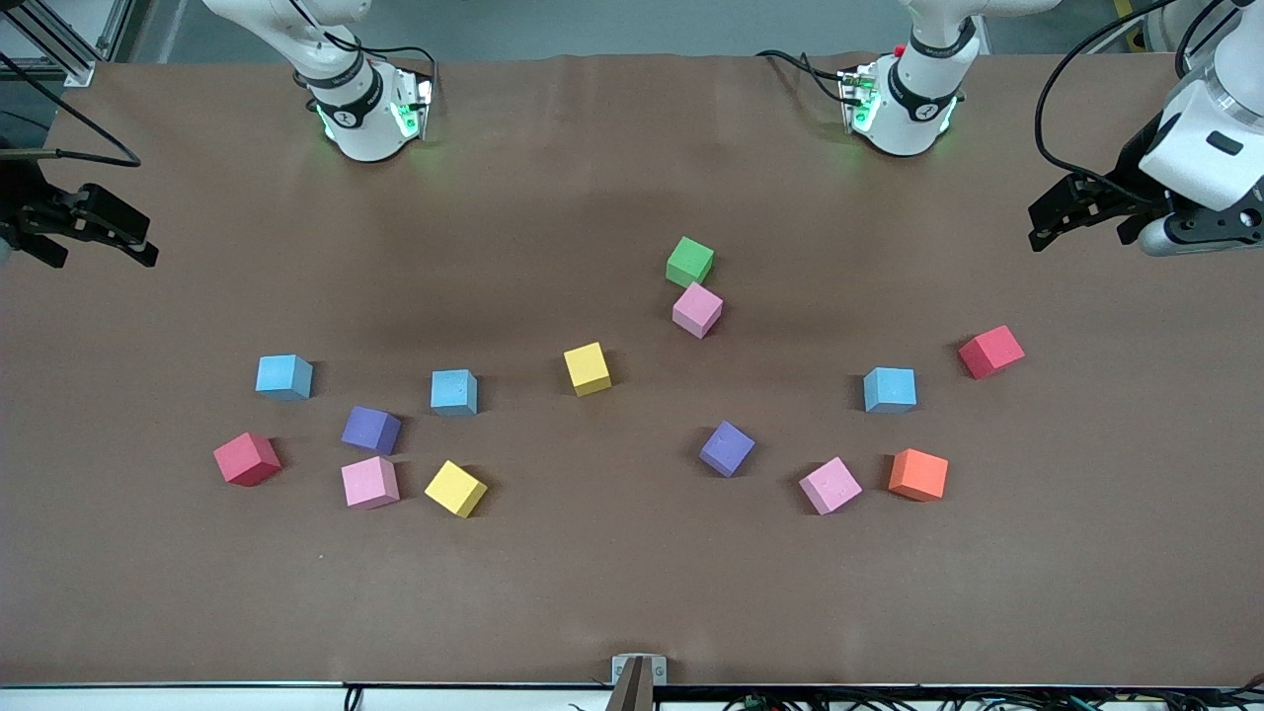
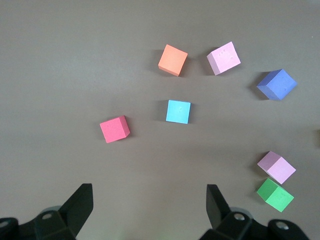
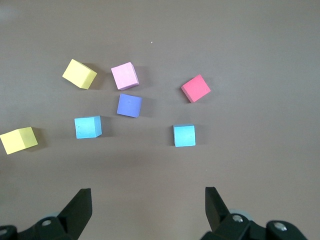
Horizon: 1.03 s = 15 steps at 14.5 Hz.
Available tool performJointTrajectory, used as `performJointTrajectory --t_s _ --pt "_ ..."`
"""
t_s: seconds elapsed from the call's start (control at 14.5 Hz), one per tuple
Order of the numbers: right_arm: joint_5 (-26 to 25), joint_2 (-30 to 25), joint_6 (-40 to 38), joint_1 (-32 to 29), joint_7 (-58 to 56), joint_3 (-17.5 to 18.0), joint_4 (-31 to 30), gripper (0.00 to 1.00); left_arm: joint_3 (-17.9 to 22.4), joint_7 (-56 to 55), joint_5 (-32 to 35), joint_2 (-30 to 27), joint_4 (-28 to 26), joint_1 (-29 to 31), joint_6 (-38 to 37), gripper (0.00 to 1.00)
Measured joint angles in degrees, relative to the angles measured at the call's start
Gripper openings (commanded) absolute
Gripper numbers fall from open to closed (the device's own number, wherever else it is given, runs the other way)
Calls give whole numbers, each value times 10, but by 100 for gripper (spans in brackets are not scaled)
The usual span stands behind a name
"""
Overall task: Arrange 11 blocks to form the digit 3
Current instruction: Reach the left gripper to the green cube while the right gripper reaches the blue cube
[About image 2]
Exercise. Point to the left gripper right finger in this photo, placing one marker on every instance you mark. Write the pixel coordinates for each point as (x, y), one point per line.
(217, 215)

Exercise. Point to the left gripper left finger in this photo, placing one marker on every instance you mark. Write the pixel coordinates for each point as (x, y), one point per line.
(75, 212)

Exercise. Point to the green foam cube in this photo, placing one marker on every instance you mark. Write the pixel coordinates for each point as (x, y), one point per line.
(275, 196)

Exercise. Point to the pink foam cube with dents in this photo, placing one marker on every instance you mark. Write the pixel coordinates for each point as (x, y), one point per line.
(225, 58)

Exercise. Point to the red foam cube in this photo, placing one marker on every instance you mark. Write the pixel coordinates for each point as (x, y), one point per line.
(113, 130)

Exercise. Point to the light blue foam cube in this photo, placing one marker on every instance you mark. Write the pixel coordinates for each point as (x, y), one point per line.
(178, 111)

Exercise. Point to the purple foam cube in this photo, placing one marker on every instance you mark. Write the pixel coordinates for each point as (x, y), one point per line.
(277, 85)

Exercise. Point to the large table mat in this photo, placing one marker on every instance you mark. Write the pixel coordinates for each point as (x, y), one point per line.
(75, 62)

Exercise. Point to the orange foam cube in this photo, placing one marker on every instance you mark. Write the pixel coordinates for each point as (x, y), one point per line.
(172, 60)

